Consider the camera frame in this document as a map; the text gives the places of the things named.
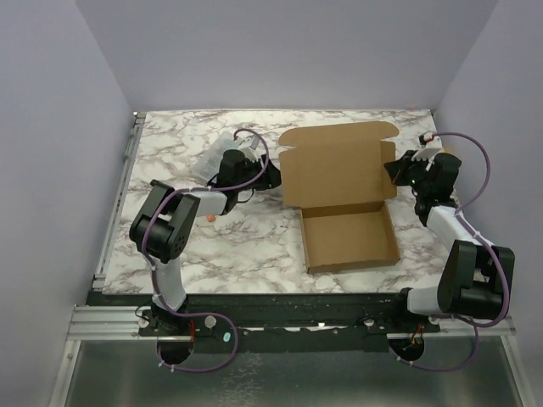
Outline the aluminium front extrusion rail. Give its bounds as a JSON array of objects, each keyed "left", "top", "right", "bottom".
[{"left": 67, "top": 299, "right": 517, "bottom": 340}]

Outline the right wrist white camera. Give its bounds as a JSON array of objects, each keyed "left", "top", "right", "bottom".
[{"left": 411, "top": 133, "right": 443, "bottom": 161}]

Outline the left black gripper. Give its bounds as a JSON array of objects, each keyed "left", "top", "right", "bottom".
[{"left": 234, "top": 153, "right": 288, "bottom": 192}]

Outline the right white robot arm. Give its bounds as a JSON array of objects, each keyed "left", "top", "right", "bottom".
[{"left": 383, "top": 150, "right": 515, "bottom": 332}]

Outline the clear plastic screw organizer box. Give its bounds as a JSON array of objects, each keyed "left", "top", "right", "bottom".
[{"left": 190, "top": 131, "right": 238, "bottom": 183}]

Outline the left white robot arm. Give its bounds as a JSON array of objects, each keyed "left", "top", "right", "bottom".
[{"left": 129, "top": 149, "right": 282, "bottom": 335}]

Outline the brown cardboard box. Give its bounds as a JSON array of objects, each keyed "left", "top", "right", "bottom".
[{"left": 278, "top": 121, "right": 400, "bottom": 274}]

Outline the black metal base rail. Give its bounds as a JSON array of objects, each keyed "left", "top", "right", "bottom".
[{"left": 87, "top": 292, "right": 439, "bottom": 356}]

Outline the aluminium side rail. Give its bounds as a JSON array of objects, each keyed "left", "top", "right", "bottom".
[{"left": 91, "top": 111, "right": 147, "bottom": 292}]

